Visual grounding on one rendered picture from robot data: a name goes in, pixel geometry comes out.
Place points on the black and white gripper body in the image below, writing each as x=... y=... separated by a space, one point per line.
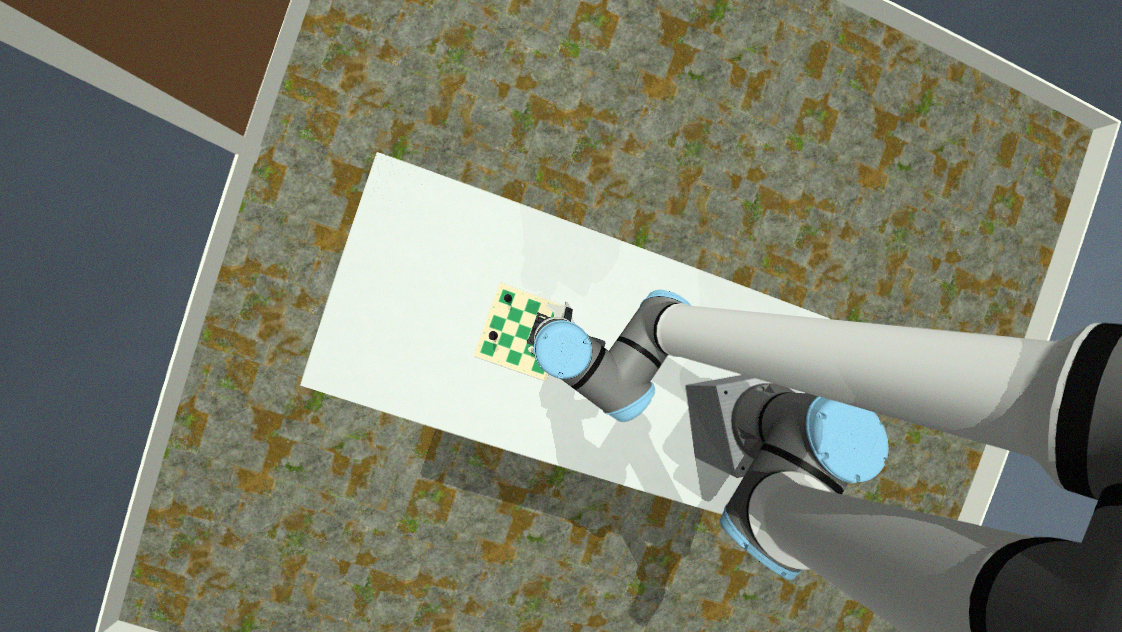
x=537 y=322

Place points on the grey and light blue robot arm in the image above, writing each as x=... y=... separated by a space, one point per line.
x=915 y=570

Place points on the green and cream chessboard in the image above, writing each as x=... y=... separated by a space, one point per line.
x=513 y=322

